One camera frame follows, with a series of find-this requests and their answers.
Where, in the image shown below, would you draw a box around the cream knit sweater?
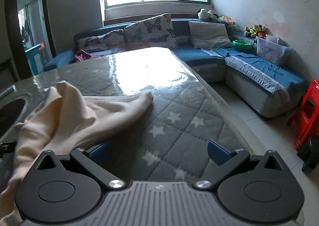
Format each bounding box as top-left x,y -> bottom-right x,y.
1,81 -> 153,225

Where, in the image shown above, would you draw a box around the grey star quilted table cover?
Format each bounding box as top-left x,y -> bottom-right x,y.
1,48 -> 249,189

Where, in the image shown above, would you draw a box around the blue corner sofa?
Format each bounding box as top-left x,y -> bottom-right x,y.
44,18 -> 309,118

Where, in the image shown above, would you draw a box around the red plastic stool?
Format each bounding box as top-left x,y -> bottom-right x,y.
294,80 -> 318,151

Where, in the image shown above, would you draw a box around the black round induction cooktop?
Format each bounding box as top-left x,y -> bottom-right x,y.
0,98 -> 27,138

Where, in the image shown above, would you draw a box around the pink garment on sofa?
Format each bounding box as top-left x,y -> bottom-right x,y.
74,49 -> 98,62

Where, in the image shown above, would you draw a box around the grey remote control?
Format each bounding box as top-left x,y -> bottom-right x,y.
0,85 -> 16,100

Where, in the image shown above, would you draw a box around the green plastic bowl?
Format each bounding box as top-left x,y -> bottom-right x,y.
232,40 -> 252,52

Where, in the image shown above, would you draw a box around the blue children's cabinet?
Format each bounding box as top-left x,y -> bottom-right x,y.
25,43 -> 47,76

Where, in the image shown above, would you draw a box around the long butterfly print pillow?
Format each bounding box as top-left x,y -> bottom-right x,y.
77,29 -> 125,57

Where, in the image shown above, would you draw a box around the clear plastic storage box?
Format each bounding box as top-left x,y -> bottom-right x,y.
254,34 -> 293,66

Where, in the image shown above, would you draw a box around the grey square cushion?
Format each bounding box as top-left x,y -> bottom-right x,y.
189,21 -> 232,49

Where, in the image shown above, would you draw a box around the colourful plush toy pile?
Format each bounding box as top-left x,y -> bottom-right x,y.
244,25 -> 266,39

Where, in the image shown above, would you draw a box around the green orange toys on sill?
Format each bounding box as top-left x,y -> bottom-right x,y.
218,16 -> 236,26

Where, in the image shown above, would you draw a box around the large butterfly print pillow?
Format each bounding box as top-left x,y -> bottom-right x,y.
124,13 -> 178,50

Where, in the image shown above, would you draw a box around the white plush toy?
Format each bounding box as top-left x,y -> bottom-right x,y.
197,8 -> 219,20

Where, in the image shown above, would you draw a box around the dark doorway frame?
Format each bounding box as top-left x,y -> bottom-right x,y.
4,0 -> 57,80

